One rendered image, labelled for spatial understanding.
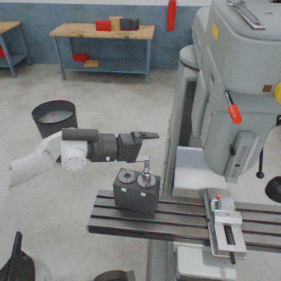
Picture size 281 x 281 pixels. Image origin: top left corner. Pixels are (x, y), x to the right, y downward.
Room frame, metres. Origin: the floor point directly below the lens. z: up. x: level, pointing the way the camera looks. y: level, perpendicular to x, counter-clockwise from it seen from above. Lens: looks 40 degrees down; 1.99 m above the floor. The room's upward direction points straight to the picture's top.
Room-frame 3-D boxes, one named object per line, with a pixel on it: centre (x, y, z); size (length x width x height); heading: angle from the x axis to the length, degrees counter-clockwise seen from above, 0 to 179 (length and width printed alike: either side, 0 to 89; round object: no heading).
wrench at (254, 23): (0.53, -0.21, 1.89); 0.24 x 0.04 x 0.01; 172
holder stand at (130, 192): (0.76, 0.02, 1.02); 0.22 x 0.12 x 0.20; 73
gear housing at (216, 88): (0.72, -0.35, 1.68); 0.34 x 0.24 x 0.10; 174
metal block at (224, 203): (0.67, -0.42, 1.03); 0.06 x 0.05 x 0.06; 85
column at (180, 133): (1.29, -0.41, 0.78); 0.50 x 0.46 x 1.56; 174
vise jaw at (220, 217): (0.61, -0.41, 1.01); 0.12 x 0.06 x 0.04; 85
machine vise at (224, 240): (0.64, -0.42, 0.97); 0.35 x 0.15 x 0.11; 175
